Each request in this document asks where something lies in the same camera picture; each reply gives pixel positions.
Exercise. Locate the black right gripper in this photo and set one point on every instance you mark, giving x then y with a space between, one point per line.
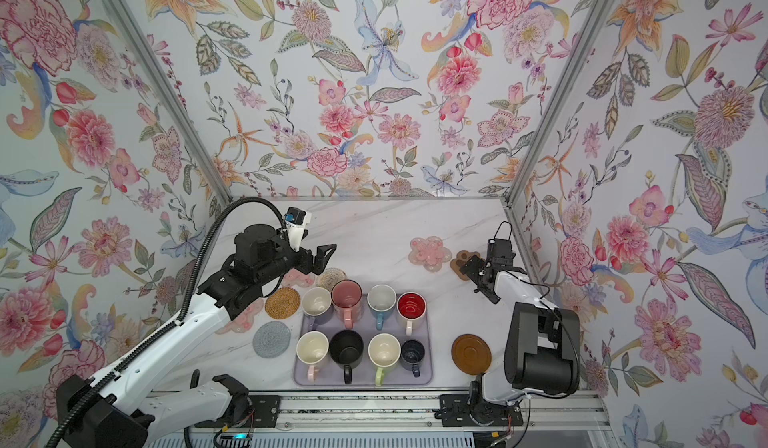
474 273

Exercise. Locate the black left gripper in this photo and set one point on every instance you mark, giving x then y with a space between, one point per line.
320 264

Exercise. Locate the pink flower coaster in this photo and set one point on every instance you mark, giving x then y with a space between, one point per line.
295 278
429 253

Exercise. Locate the brown wooden round coaster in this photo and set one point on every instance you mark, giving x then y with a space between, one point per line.
471 354

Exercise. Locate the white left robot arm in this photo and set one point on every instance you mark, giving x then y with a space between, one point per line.
113 407

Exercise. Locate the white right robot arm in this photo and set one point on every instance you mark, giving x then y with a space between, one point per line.
540 357

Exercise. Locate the colourful patterned round coaster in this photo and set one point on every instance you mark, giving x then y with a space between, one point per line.
330 277

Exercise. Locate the cork paw coaster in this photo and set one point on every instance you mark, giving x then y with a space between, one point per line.
458 262

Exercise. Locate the woven tan round coaster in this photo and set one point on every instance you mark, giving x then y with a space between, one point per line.
283 303

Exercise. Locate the grey round coaster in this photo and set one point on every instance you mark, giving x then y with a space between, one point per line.
271 340

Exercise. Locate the red inside white mug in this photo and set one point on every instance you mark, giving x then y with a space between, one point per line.
411 308

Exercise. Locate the black mug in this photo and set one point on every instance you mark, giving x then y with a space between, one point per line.
346 350

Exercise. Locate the dark navy small mug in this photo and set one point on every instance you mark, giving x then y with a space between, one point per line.
413 353

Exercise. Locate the lilac tray mat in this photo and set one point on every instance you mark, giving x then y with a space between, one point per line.
402 376

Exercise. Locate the cream mug purple handle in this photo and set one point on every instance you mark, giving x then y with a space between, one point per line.
317 307

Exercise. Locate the white mug blue handle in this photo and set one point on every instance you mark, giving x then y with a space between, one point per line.
381 300

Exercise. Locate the cream mug pink handle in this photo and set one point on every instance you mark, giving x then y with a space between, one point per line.
312 350

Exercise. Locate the cream mug green handle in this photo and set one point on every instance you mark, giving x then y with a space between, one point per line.
384 351

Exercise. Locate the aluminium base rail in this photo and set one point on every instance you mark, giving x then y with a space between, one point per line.
405 418

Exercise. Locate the aluminium corner post right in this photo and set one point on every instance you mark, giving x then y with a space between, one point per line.
594 22

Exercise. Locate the aluminium corner post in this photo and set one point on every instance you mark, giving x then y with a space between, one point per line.
594 22
136 41

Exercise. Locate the aluminium corner post left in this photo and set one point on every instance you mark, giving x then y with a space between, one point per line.
136 41

